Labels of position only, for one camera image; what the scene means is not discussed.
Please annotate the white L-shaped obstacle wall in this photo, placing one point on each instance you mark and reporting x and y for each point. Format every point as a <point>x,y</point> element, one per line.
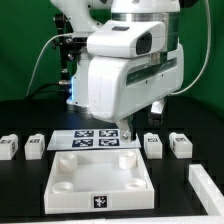
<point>208,193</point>

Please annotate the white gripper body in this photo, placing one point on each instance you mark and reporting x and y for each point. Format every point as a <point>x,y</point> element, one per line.
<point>120,87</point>

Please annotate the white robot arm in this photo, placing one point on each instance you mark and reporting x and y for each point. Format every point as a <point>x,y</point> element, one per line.
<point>87,16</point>

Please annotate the black camera stand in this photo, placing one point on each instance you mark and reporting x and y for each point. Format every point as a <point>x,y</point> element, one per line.
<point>69,47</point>

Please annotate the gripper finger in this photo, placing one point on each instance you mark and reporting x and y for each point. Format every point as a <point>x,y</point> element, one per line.
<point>155,115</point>
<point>127,133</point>

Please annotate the white square tabletop tray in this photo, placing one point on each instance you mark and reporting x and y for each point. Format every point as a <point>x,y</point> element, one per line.
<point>98,180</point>

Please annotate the white marker sheet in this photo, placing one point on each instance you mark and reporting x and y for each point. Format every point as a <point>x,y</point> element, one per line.
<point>85,139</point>

